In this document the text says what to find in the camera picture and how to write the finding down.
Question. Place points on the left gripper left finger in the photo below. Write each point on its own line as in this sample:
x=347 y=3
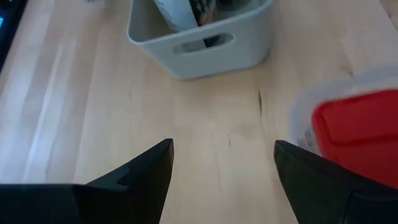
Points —
x=130 y=199

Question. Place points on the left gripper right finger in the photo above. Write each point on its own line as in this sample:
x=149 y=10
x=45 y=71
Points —
x=326 y=199

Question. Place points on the red spice tin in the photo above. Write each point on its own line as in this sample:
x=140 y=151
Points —
x=357 y=133

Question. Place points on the clear plastic bin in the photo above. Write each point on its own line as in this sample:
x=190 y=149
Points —
x=342 y=82

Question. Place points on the light grey plastic bin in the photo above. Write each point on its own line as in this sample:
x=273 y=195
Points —
x=217 y=56

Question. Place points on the brown lid spice jar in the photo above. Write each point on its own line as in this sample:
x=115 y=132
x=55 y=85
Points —
x=175 y=14
x=203 y=11

